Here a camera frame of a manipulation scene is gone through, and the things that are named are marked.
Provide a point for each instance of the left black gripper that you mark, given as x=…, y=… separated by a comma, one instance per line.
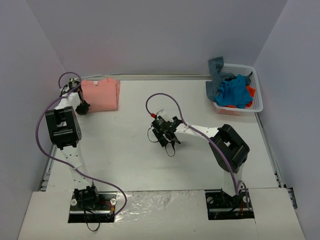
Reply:
x=82, y=108

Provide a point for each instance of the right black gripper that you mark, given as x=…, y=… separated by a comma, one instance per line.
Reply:
x=163, y=136

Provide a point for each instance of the pink t shirt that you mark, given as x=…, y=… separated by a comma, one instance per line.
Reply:
x=101, y=95

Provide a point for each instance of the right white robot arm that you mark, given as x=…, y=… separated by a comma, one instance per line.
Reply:
x=229, y=150

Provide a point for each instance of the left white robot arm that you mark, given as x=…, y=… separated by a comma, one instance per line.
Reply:
x=65, y=132

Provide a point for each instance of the blue t shirt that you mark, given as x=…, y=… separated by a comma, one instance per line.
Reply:
x=240, y=80

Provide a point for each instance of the grey t shirt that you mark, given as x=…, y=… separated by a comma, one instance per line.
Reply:
x=215, y=66

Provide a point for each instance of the white plastic basket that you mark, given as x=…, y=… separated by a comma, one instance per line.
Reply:
x=257, y=105

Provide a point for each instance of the orange t shirt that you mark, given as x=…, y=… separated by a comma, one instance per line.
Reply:
x=240, y=97

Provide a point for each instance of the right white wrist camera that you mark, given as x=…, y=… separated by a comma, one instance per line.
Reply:
x=162, y=113

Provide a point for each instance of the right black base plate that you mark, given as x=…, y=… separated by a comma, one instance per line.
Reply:
x=221, y=206

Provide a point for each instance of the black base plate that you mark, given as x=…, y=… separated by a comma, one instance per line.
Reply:
x=221, y=206
x=101, y=212

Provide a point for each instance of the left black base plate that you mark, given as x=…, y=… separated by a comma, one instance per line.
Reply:
x=101, y=212

